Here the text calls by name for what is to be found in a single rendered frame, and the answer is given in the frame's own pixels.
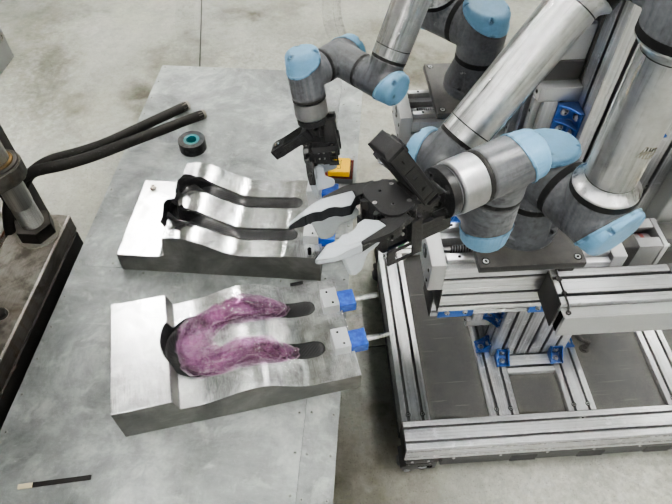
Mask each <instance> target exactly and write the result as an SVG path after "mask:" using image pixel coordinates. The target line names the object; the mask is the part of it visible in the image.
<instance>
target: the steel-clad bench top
mask: <svg viewBox="0 0 672 504"><path fill-rule="evenodd" d="M341 85H342V87H341ZM324 86H325V93H326V100H327V106H328V112H330V111H335V114H336V118H335V122H336V129H337V130H339V134H340V141H341V148H342V149H340V155H338V158H350V160H354V170H353V183H356V175H357V162H358V148H359V134H360V120H361V106H362V91H361V90H359V89H357V88H355V87H353V86H352V85H350V84H348V83H346V82H345V81H343V80H341V79H340V78H336V79H335V80H333V81H331V82H329V83H327V84H325V85H324ZM340 94H341V96H340ZM184 101H188V102H189V103H190V105H191V109H189V110H188V111H185V112H183V113H181V114H179V115H177V116H175V117H173V118H171V119H169V120H167V121H165V122H162V123H160V124H158V125H161V124H164V123H166V122H169V121H172V120H174V119H177V118H180V117H182V116H185V115H188V114H191V113H193V112H196V111H199V110H201V109H203V110H205V112H206V114H207V117H206V118H205V119H203V120H200V121H198V122H195V123H193V124H190V125H187V126H185V127H182V128H180V129H177V130H175V131H172V132H169V133H167V134H164V135H162V136H159V137H157V138H154V139H151V140H149V141H146V142H144V143H141V144H139V145H136V146H133V147H131V148H128V149H126V150H125V151H124V153H123V155H122V158H121V160H120V162H119V164H118V167H117V169H116V171H115V173H114V176H113V178H112V180H111V182H110V185H109V187H108V189H107V191H106V194H105V196H104V198H103V200H102V203H101V205H100V207H99V209H98V212H97V214H96V216H95V218H94V221H93V223H92V225H91V227H90V230H89V232H88V234H87V236H86V239H85V241H84V243H83V245H82V248H81V250H80V252H79V254H78V257H77V259H76V261H75V264H74V266H73V268H72V270H71V273H70V275H69V277H68V279H67V282H66V284H65V286H64V288H63V291H62V293H61V295H60V297H59V300H58V302H57V304H56V306H55V309H54V311H53V313H52V315H51V318H50V320H49V322H48V324H47V327H46V329H45V331H44V333H43V336H42V338H41V340H40V342H39V345H38V347H37V349H36V351H35V354H34V356H33V358H32V360H31V363H30V365H29V367H28V369H27V372H26V374H25V376H24V378H23V381H22V383H21V385H20V387H19V390H18V392H17V394H16V396H15V399H14V401H13V403H12V405H11V408H10V410H9V412H8V414H7V417H6V419H5V421H4V424H3V426H2V428H1V430H0V504H295V502H296V504H333V494H334V480H335V466H336V452H337V438H338V424H339V411H340V397H341V391H338V392H333V393H328V394H324V395H319V396H314V397H310V398H305V399H300V400H296V401H291V402H286V403H282V404H277V405H272V406H268V407H263V408H259V409H254V410H249V411H245V412H240V413H235V414H231V415H226V416H221V417H217V418H212V419H207V420H203V421H198V422H193V423H189V424H184V425H179V426H175V427H170V428H165V429H161V430H156V431H152V432H147V433H142V434H138V435H133V436H128V437H126V436H125V435H124V434H123V432H122V431H121V429H120V428H119V427H118V425H117V424H116V422H115V421H114V420H113V418H112V417H111V415H110V374H111V305H114V304H120V303H125V302H131V301H136V300H142V299H147V298H153V297H158V296H164V295H165V296H166V297H167V298H168V299H169V300H170V302H171V303H172V304H176V303H181V302H187V301H191V300H195V299H198V298H202V297H205V296H207V295H210V294H213V293H216V292H218V291H221V290H224V289H227V288H230V287H234V286H238V285H243V284H260V285H268V286H276V287H290V283H294V282H299V281H303V284H307V283H312V282H318V281H317V280H300V279H283V278H266V277H249V276H231V275H214V274H197V273H180V272H163V271H146V270H128V269H123V267H122V265H121V263H120V261H119V259H118V256H117V252H118V250H119V247H120V245H121V242H122V240H123V237H124V234H125V232H126V229H127V227H128V224H129V222H130V219H131V217H132V214H133V211H134V209H135V206H136V204H137V201H138V199H139V196H140V194H141V191H142V188H143V186H144V183H145V181H146V180H149V181H168V182H177V181H178V179H179V178H180V177H181V176H182V175H183V173H184V170H185V167H186V164H187V163H207V164H211V165H214V166H217V167H220V168H222V169H225V170H227V171H230V172H232V173H234V174H237V175H239V176H242V177H245V178H249V179H254V180H289V181H295V180H306V181H308V177H307V172H306V164H305V162H304V157H303V145H301V146H299V147H298V148H296V149H294V150H293V151H291V152H290V153H288V154H286V155H285V156H284V157H281V158H280V159H278V160H277V159H276V158H275V157H274V156H273V155H272V154H271V150H272V146H273V144H274V143H275V142H276V141H277V140H279V139H281V138H283V137H284V136H286V135H288V134H289V133H291V132H292V131H294V130H295V129H297V128H298V127H300V126H299V125H298V123H297V119H296V117H295V112H294V107H293V102H292V96H291V91H290V86H289V81H288V77H287V75H286V70H266V69H243V68H219V67H195V66H172V65H162V67H161V70H160V72H159V74H158V76H157V79H156V81H155V83H154V85H153V88H152V90H151V92H150V94H149V97H148V99H147V101H146V104H145V106H144V108H143V110H142V113H141V115H140V117H139V119H138V122H140V121H142V120H145V119H147V118H149V117H151V116H153V115H155V114H157V113H160V112H162V111H164V110H166V109H168V108H170V107H173V106H175V105H177V104H179V103H181V102H184ZM339 103H340V105H339ZM338 112H339V114H338ZM337 121H338V123H337ZM138 122H137V123H138ZM158 125H156V126H158ZM156 126H154V127H156ZM188 131H199V132H201V133H202V134H204V136H205V140H206V145H207V149H206V151H205V152H204V153H203V154H201V155H199V156H196V157H187V156H184V155H183V154H182V153H181V152H180V149H179V145H178V138H179V136H180V135H182V134H183V133H185V132H188ZM353 183H352V184H353ZM306 402H307V405H306ZM305 411H306V414H305ZM304 420H305V423H304ZM303 429H304V432H303ZM302 438H303V441H302ZM301 447H302V450H301ZM300 457H301V459H300ZM299 466H300V468H299ZM85 475H92V477H91V480H86V481H78V482H71V483H63V484H56V485H49V486H41V487H34V488H27V489H19V490H18V489H17V487H18V484H24V483H32V482H39V481H47V480H54V479H62V478H69V477H77V476H85ZM298 475H299V477H298ZM297 484H298V486H297ZM296 493H297V495H296Z"/></svg>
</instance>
